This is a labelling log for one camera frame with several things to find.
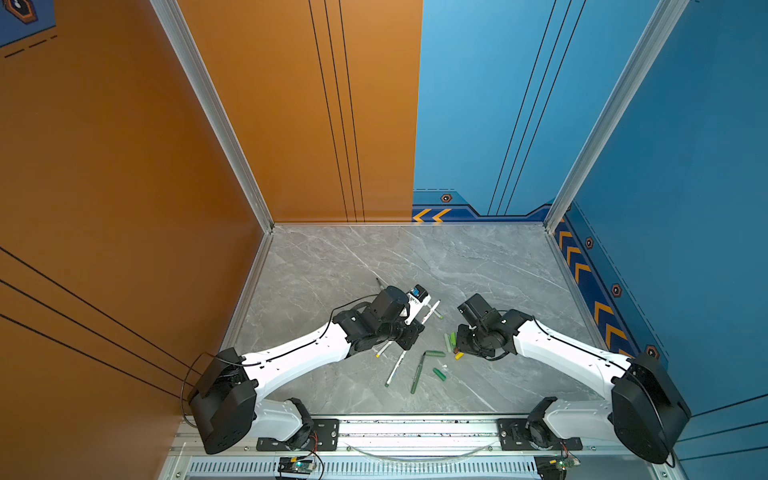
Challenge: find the white pen yellow end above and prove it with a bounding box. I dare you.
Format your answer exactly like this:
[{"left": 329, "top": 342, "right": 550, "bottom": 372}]
[{"left": 376, "top": 341, "right": 393, "bottom": 358}]

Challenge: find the white cable on rail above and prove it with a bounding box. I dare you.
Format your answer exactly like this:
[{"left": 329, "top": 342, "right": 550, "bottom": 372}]
[{"left": 346, "top": 443, "right": 492, "bottom": 463}]

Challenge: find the left aluminium corner post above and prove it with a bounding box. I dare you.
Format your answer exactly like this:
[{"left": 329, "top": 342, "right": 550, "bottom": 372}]
[{"left": 150, "top": 0, "right": 274, "bottom": 234}]

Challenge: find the dark green capped pen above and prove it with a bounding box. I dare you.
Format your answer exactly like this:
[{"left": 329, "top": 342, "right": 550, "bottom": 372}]
[{"left": 410, "top": 350, "right": 446, "bottom": 395}]

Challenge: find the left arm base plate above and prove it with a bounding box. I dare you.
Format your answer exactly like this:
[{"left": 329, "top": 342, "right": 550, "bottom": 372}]
[{"left": 256, "top": 418, "right": 340, "bottom": 452}]

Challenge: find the green circuit board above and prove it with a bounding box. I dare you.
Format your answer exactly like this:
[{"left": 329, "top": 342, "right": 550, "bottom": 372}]
[
  {"left": 276, "top": 457, "right": 320, "bottom": 480},
  {"left": 534, "top": 456, "right": 581, "bottom": 480}
]

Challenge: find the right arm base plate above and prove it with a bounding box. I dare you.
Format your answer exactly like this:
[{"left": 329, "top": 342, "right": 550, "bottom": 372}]
[{"left": 496, "top": 418, "right": 583, "bottom": 451}]

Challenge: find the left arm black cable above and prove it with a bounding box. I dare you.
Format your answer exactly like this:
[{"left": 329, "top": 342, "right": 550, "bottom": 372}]
[{"left": 179, "top": 352, "right": 247, "bottom": 430}]

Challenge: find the white pen green tip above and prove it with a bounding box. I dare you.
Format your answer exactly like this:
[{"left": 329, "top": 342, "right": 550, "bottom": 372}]
[{"left": 384, "top": 350, "right": 408, "bottom": 388}]

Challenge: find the right aluminium corner post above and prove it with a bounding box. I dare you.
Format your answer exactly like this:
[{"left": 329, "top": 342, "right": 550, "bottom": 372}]
[{"left": 543, "top": 0, "right": 689, "bottom": 234}]

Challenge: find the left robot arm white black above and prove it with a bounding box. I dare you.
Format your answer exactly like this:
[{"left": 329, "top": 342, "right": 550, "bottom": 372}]
[{"left": 187, "top": 285, "right": 438, "bottom": 455}]

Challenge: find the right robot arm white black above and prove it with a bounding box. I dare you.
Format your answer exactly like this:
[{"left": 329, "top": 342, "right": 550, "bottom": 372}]
[{"left": 457, "top": 294, "right": 692, "bottom": 464}]

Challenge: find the aluminium front rail frame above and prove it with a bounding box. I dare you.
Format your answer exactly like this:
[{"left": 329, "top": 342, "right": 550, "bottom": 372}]
[{"left": 159, "top": 414, "right": 686, "bottom": 479}]

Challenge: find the white pen brown end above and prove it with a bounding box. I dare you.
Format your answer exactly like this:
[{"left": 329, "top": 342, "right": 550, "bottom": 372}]
[{"left": 419, "top": 300, "right": 441, "bottom": 325}]

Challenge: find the aluminium corner post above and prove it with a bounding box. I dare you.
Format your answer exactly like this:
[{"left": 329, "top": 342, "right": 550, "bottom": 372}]
[
  {"left": 543, "top": 0, "right": 689, "bottom": 234},
  {"left": 150, "top": 0, "right": 274, "bottom": 234}
]

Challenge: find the right green circuit board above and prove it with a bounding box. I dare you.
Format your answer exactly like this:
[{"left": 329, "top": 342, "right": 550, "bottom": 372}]
[{"left": 534, "top": 456, "right": 581, "bottom": 480}]

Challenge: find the left green circuit board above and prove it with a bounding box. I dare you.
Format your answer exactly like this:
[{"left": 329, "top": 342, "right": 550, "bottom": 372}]
[{"left": 276, "top": 457, "right": 320, "bottom": 480}]

